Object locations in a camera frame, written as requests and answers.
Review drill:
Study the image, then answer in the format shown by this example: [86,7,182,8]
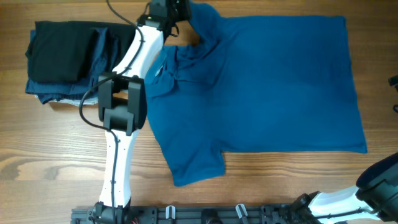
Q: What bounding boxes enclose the blue polo shirt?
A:
[145,3,367,187]

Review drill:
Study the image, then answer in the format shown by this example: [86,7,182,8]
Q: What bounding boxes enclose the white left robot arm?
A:
[71,0,191,223]

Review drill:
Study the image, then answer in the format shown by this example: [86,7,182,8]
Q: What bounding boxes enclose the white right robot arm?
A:
[290,153,397,223]

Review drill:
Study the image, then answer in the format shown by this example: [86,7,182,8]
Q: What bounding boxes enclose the navy folded garment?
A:
[25,28,120,96]

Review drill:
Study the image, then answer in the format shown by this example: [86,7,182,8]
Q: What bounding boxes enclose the white folded garment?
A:
[35,91,98,106]

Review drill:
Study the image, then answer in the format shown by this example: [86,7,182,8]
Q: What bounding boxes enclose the black folded garment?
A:
[25,21,135,83]

